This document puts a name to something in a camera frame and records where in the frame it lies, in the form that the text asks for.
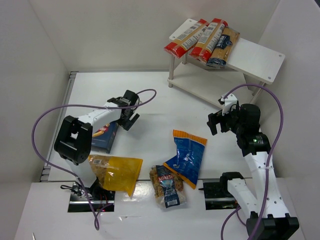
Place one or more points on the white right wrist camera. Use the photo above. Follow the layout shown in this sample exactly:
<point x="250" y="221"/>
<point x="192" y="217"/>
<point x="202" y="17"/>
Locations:
<point x="229" y="101"/>

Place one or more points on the blue orange pasta bag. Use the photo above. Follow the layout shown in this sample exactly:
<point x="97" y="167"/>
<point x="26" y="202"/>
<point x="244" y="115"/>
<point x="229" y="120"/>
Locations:
<point x="189" y="155"/>

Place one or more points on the left red spaghetti pack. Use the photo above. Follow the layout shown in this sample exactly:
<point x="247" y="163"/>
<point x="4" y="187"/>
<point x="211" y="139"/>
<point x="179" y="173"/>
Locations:
<point x="186" y="40"/>

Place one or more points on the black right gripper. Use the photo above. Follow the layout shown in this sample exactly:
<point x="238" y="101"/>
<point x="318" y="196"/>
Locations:
<point x="220" y="122"/>

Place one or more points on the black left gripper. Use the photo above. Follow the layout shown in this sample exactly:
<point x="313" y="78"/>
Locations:
<point x="129" y="120"/>

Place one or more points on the clear Honest pasta bag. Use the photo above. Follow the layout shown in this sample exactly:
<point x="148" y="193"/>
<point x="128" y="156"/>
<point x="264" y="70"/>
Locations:
<point x="168" y="187"/>

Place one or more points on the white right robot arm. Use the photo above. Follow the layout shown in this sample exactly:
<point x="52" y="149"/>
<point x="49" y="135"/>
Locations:
<point x="267" y="217"/>

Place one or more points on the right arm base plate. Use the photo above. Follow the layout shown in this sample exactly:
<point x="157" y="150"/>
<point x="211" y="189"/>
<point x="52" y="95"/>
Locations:
<point x="216" y="196"/>

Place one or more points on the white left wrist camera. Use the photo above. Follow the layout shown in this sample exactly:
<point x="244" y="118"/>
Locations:
<point x="117" y="103"/>

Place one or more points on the blue Barilla pasta box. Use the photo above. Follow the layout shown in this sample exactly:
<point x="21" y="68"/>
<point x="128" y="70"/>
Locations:
<point x="103" y="138"/>

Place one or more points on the red spaghetti pack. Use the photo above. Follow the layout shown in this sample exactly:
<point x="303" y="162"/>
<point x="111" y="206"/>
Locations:
<point x="205" y="46"/>
<point x="186" y="40"/>

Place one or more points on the white two-tier shelf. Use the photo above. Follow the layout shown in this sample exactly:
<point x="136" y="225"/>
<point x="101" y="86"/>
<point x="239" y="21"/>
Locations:
<point x="248" y="60"/>

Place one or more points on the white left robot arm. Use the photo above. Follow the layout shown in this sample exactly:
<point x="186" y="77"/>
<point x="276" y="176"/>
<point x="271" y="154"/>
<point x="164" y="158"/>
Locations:
<point x="74" y="139"/>

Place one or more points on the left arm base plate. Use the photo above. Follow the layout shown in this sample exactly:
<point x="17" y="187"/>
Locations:
<point x="78" y="203"/>

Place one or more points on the dark blue spaghetti pack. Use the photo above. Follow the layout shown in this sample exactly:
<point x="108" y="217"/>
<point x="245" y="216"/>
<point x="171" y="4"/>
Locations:
<point x="223" y="48"/>

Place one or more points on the right red spaghetti pack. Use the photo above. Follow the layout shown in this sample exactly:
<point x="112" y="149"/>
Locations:
<point x="205" y="46"/>

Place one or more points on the yellow pasta bag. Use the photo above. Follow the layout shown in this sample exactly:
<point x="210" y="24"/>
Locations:
<point x="116" y="173"/>

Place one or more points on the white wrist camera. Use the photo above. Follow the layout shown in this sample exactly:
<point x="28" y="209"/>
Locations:
<point x="229" y="101"/>
<point x="117" y="103"/>

